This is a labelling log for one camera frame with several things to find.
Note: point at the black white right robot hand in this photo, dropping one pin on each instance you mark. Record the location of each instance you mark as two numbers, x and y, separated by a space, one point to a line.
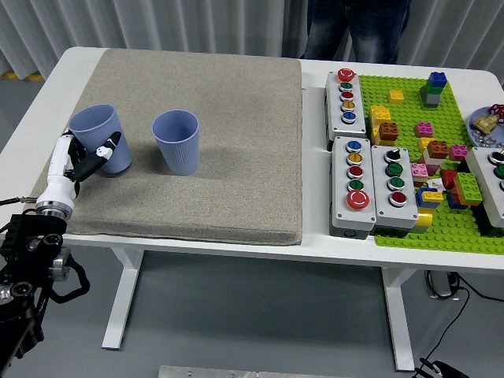
445 372

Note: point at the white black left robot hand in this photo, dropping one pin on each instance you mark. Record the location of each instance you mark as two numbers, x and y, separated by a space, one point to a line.
59 189

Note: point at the blue ribbed plastic cup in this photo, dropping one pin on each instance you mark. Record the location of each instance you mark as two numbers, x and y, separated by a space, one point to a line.
179 157
98 126

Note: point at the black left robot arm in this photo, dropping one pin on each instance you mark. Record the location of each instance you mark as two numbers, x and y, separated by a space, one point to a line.
23 244

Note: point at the white table leg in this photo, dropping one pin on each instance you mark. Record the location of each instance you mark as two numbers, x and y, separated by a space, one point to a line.
122 299
397 315

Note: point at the grey power adapter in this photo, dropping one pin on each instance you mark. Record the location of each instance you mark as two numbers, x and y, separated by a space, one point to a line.
439 285

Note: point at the yellow round brick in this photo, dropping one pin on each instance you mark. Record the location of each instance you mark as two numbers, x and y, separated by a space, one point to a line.
424 219

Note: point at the blue red brick stack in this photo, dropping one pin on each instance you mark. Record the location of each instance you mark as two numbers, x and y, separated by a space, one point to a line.
453 201

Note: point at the blue brick with yellow top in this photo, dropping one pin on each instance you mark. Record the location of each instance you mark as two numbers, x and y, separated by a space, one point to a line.
429 197

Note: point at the grey-brown fabric mat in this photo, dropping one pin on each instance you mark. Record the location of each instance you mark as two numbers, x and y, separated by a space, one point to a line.
236 157

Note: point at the green brick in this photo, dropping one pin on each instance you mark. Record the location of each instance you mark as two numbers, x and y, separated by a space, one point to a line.
468 187

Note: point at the grey box with black selector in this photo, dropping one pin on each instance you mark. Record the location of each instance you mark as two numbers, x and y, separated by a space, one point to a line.
382 197

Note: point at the white curtain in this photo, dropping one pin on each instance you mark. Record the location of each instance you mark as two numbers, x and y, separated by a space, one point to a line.
157 23

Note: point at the grey button box on black base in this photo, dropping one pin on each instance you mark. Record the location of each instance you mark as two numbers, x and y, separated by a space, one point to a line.
482 173

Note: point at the white pink brick stack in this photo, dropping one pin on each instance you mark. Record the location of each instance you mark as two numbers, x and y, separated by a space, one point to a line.
429 159

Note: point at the grey five-button box, large red mushroom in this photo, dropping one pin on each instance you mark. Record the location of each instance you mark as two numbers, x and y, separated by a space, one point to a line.
338 185

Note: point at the brown brick on yellow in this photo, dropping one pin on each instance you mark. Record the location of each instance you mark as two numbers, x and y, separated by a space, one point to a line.
388 132

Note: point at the light blue plate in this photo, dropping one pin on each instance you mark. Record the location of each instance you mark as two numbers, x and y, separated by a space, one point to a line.
499 130

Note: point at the brass metal fitting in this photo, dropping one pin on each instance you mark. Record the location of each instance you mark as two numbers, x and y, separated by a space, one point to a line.
484 123

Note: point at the green studded baseplate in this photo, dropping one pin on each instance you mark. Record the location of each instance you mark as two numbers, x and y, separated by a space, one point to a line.
405 114

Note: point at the yellow brick stack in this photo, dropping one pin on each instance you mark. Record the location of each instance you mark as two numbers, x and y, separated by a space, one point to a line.
380 115

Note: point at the grey five-button box, small red mushroom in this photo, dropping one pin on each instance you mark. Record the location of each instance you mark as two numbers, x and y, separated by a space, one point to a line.
334 118

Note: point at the blue green grey brick tower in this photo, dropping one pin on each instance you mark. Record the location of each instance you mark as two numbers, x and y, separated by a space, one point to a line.
433 94

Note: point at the small yellow brick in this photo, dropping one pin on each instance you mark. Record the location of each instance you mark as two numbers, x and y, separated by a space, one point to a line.
396 97

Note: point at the person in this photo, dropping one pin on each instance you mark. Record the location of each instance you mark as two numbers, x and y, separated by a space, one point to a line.
374 31

